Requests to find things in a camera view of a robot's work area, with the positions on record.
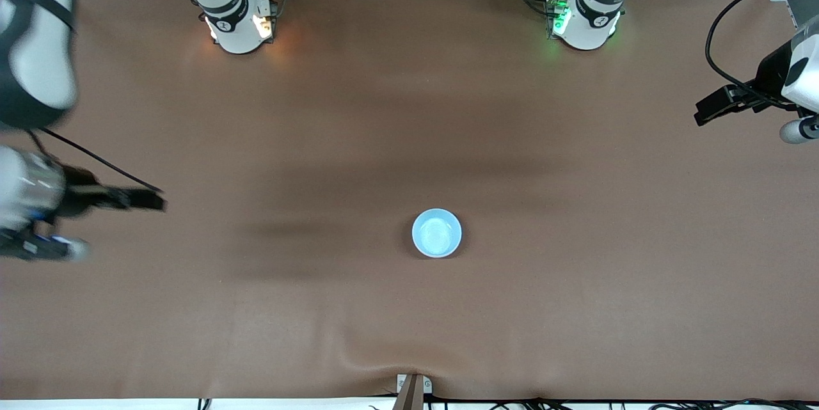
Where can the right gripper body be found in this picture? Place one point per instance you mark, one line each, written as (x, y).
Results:
(78, 195)

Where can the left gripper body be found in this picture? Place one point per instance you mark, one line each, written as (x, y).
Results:
(770, 76)

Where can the light blue bowl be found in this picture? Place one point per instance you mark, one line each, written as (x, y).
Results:
(436, 233)

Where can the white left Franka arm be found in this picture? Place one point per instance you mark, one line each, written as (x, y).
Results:
(585, 26)

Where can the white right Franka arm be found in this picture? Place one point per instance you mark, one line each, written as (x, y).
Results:
(38, 58)

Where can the brown table mat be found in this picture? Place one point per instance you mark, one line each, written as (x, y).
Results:
(409, 320)

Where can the metal table edge bracket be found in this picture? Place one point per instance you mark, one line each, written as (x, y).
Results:
(413, 391)

